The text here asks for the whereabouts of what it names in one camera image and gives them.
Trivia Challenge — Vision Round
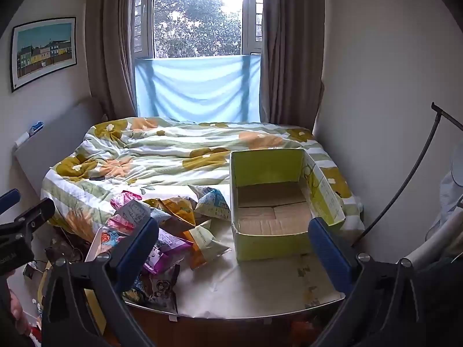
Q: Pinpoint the grey headboard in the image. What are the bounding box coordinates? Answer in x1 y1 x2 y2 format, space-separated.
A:
12 97 105 196

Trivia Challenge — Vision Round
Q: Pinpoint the brown curtain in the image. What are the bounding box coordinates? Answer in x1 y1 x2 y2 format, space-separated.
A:
258 0 326 131
85 0 156 123

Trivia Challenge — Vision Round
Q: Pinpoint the cream patterned table cover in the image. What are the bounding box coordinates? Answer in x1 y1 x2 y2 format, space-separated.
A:
123 210 344 320

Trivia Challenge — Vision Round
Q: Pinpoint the window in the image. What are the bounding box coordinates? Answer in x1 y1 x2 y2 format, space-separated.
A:
132 0 263 59

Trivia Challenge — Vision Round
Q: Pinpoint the dark snack packet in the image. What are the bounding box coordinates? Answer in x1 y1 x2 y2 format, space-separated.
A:
123 264 181 315

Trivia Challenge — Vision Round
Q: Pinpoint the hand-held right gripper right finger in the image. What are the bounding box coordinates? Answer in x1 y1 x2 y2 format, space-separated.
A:
307 217 427 347

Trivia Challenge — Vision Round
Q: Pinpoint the light blue cloth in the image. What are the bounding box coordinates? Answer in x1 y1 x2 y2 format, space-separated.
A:
134 53 262 123

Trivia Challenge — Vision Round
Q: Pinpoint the blue white small tool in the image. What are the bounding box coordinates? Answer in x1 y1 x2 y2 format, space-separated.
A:
14 122 44 147

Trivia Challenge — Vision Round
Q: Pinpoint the green cardboard box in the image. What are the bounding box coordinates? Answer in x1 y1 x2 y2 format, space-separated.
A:
229 148 346 261

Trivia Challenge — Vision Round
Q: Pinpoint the white rack tube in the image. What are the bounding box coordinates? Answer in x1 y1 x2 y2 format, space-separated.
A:
398 224 463 272

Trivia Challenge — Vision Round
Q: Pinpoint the white hanging garment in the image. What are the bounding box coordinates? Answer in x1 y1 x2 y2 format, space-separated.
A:
425 159 463 246

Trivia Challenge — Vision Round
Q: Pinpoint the purple snack packet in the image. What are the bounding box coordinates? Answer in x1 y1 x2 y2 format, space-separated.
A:
143 226 194 275

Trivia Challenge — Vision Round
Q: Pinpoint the pink snack packet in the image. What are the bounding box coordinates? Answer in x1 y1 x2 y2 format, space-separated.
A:
109 191 143 235

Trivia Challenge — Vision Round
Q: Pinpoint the white orange snack packet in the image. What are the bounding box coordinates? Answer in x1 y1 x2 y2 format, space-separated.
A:
183 220 231 270

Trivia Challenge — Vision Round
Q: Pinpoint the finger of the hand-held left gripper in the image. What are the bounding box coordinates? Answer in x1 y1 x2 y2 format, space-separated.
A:
0 188 21 212
0 198 56 240

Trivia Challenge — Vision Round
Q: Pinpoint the black cable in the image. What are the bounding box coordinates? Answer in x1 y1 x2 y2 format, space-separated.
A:
362 110 441 237

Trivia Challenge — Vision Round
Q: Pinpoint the floral blanket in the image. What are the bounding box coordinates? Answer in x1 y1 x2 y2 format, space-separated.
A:
41 117 364 239

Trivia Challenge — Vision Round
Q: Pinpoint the framed wall picture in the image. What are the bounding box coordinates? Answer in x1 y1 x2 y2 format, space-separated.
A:
10 17 77 93

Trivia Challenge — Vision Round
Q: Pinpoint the person's left hand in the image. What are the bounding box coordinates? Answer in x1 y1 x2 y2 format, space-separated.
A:
9 291 33 337

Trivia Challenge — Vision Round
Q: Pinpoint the blue red shrimp snack packet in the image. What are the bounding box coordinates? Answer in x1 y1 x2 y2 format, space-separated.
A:
95 226 127 255

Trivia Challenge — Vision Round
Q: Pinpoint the blue white snack packet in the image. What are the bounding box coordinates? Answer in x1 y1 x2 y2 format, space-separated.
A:
187 184 232 222

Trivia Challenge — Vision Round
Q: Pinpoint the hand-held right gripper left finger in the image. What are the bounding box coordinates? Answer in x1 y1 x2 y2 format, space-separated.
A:
41 219 160 347

